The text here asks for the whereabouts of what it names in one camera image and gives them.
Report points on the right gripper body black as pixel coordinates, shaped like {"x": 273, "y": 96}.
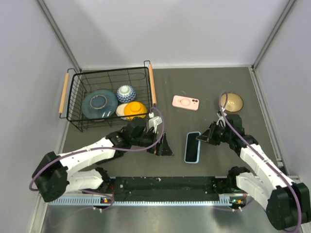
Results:
{"x": 217, "y": 134}

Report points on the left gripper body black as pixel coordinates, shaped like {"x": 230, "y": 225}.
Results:
{"x": 148, "y": 139}

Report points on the teal smartphone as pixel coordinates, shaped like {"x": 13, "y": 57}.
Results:
{"x": 192, "y": 146}

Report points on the light blue phone case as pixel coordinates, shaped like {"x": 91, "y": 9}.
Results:
{"x": 185, "y": 145}

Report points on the pink phone case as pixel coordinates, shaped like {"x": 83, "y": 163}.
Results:
{"x": 185, "y": 103}

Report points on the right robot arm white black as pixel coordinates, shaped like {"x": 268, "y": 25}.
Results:
{"x": 285, "y": 202}

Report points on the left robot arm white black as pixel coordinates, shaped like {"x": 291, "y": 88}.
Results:
{"x": 58, "y": 174}

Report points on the yellow bowl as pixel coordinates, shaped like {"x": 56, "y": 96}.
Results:
{"x": 135, "y": 109}

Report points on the gold brown bowl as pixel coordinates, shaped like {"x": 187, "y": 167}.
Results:
{"x": 233, "y": 103}

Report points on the cream white bowl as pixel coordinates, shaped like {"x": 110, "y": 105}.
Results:
{"x": 120, "y": 111}

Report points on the blue white patterned bowl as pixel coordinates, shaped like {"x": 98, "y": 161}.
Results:
{"x": 126, "y": 94}

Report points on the dark blue ceramic plate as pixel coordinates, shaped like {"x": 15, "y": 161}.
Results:
{"x": 99, "y": 104}

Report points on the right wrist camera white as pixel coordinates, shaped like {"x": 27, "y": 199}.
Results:
{"x": 221, "y": 120}

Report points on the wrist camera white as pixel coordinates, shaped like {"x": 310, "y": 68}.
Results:
{"x": 154, "y": 122}
{"x": 221, "y": 120}

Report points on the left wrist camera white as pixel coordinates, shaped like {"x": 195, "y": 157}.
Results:
{"x": 154, "y": 122}

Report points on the right wooden basket handle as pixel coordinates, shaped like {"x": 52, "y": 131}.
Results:
{"x": 152, "y": 84}

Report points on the wooden basket handle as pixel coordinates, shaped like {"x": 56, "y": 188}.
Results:
{"x": 64, "y": 92}
{"x": 152, "y": 84}

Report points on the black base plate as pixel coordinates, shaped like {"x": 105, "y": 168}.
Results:
{"x": 169, "y": 188}

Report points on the black wire basket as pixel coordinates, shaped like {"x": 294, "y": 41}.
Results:
{"x": 83, "y": 83}

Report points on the white slotted cable duct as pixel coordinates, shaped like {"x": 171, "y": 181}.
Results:
{"x": 104, "y": 201}

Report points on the left wooden basket handle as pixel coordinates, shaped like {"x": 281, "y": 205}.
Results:
{"x": 64, "y": 92}

